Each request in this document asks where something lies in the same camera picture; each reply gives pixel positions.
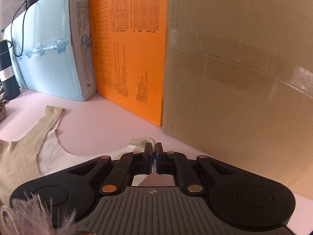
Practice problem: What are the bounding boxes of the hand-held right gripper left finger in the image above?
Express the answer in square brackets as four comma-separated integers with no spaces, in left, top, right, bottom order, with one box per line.
[69,143,153,196]

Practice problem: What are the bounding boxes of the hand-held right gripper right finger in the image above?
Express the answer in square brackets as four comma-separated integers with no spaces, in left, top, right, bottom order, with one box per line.
[156,142,239,196]

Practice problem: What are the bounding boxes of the beige knit tank top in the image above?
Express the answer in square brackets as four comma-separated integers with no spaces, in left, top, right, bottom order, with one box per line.
[0,106,157,206]

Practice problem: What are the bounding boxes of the orange printed box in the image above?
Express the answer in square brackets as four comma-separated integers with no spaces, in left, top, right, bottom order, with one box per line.
[89,0,169,128]

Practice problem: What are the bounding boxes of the brown cardboard box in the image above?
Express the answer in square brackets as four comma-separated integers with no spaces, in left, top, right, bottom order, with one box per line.
[162,0,313,199]

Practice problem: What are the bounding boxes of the pink furry sleeve cuff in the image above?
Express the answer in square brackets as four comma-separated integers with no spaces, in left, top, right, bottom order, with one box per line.
[0,191,81,235]

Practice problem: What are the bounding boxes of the light blue cardboard box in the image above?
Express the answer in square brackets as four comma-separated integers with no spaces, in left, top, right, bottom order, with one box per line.
[4,0,98,102]

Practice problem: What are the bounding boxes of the black bottle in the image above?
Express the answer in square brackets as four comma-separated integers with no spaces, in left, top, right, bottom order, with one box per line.
[0,39,21,101]

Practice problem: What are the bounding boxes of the black cable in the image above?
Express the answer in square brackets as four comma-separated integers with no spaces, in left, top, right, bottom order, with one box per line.
[11,0,49,57]

